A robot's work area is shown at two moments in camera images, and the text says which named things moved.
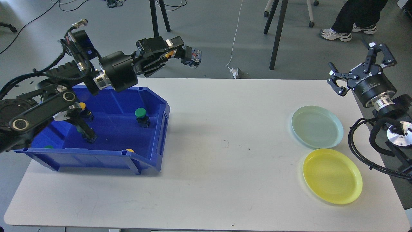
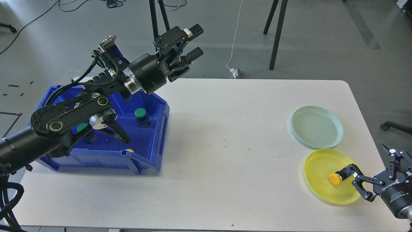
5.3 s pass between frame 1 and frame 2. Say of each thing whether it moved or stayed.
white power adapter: stayed
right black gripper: moved
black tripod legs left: stayed
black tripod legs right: stayed
